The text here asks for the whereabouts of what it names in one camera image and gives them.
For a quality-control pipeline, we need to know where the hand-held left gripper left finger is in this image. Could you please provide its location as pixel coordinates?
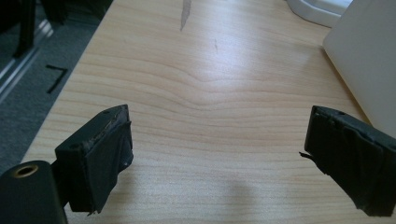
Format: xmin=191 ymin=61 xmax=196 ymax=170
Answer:
xmin=50 ymin=104 xmax=134 ymax=217

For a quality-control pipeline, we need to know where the white round container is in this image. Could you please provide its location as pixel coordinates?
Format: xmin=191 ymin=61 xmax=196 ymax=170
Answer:
xmin=286 ymin=0 xmax=354 ymax=28

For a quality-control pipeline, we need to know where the white box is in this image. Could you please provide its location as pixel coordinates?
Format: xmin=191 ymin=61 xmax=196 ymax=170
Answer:
xmin=322 ymin=0 xmax=396 ymax=138

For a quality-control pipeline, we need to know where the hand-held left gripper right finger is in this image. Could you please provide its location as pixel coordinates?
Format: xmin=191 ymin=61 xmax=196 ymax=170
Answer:
xmin=299 ymin=105 xmax=396 ymax=217

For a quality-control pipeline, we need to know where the black stand leg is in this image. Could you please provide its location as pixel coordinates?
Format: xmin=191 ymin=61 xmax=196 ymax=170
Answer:
xmin=12 ymin=0 xmax=37 ymax=59

